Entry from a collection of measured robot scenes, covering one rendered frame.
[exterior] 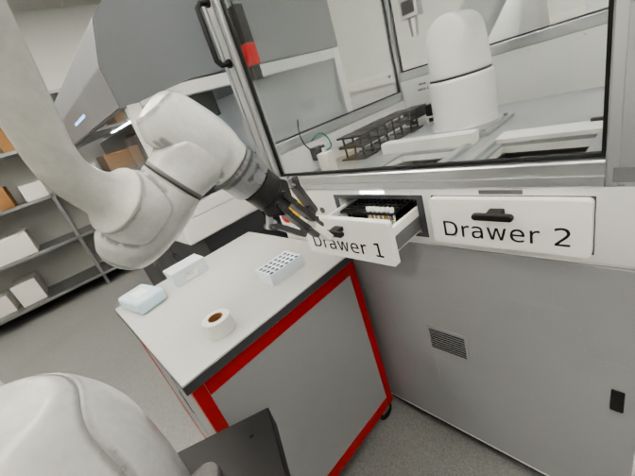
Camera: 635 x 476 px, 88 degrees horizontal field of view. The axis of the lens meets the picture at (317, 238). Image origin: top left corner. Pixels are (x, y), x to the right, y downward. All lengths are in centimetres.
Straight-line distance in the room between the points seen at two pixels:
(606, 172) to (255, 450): 67
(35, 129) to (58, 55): 448
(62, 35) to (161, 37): 352
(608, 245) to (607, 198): 9
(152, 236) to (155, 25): 109
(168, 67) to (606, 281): 145
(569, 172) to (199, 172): 60
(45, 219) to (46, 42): 189
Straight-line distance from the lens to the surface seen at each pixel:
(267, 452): 54
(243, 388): 89
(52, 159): 49
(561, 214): 71
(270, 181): 63
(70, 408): 33
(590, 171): 69
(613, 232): 73
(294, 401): 102
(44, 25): 503
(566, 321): 86
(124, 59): 146
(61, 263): 487
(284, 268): 96
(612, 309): 82
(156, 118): 55
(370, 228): 74
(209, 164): 56
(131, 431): 35
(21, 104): 47
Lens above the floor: 121
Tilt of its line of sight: 23 degrees down
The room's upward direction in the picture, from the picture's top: 18 degrees counter-clockwise
